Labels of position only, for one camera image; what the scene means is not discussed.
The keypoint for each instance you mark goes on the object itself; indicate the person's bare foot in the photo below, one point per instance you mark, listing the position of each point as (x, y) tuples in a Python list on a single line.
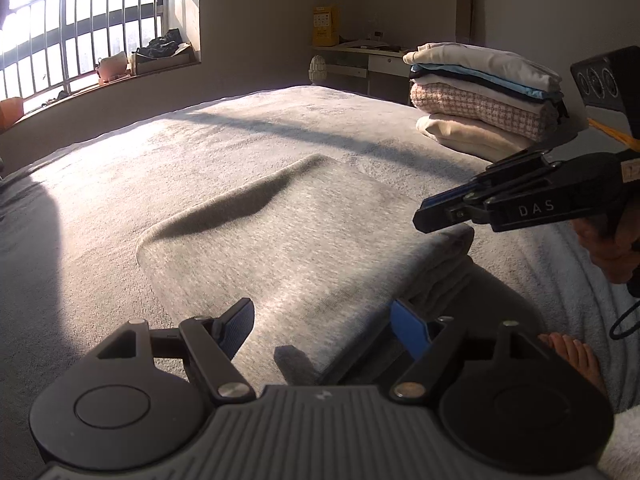
[(580, 360)]

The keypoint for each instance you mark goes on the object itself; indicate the light grey sweatpants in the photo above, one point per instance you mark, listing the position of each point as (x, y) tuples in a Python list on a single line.
[(300, 240)]

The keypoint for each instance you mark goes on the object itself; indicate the grey bed blanket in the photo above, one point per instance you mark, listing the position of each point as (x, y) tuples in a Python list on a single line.
[(175, 160)]

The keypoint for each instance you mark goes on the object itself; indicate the pile of folded clothes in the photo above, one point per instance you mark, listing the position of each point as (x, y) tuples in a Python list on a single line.
[(520, 89)]

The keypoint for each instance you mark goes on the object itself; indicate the papers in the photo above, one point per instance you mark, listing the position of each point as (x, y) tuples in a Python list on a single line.
[(370, 45)]

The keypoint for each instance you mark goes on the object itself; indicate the beige folded garment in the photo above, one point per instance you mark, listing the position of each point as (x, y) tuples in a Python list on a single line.
[(475, 137)]

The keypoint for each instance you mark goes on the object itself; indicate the brown cardboard sheet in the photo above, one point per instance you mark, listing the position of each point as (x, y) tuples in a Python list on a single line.
[(464, 0)]

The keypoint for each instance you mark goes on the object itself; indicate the white fluffy robe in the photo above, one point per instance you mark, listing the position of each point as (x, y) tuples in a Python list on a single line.
[(625, 450)]

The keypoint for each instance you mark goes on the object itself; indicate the yellow box on desk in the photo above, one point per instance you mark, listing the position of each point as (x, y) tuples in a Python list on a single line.
[(325, 27)]

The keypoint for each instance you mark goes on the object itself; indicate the metal window railing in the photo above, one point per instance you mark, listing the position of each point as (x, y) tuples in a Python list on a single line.
[(75, 25)]

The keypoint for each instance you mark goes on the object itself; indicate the cardboard box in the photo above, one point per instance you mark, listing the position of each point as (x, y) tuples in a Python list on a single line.
[(165, 62)]

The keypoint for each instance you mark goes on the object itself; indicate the pink helmet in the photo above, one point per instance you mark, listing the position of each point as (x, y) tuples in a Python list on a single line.
[(112, 66)]

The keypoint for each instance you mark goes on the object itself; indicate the white desk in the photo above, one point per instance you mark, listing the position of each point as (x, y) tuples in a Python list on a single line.
[(385, 65)]

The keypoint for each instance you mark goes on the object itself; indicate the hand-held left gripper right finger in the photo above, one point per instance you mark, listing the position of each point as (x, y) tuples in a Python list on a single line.
[(407, 327)]

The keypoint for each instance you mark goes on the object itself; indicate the orange bag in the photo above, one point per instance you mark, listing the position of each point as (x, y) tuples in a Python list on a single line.
[(11, 112)]

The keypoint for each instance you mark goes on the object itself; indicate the person's right hand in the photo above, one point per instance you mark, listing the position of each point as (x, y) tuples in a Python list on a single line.
[(615, 255)]

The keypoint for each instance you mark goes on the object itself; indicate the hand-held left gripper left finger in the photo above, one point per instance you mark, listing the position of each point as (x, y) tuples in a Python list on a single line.
[(240, 321)]

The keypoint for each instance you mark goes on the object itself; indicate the pink checked folded garment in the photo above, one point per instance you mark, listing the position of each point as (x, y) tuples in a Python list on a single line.
[(475, 107)]

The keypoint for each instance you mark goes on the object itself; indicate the dark clothes bundle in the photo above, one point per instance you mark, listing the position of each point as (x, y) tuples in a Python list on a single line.
[(160, 45)]

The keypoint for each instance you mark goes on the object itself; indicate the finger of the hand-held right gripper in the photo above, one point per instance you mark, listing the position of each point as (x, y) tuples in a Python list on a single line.
[(440, 217), (515, 165)]

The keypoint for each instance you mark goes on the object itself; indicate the cream pinecone ornament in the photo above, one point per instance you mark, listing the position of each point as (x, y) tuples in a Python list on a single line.
[(318, 70)]

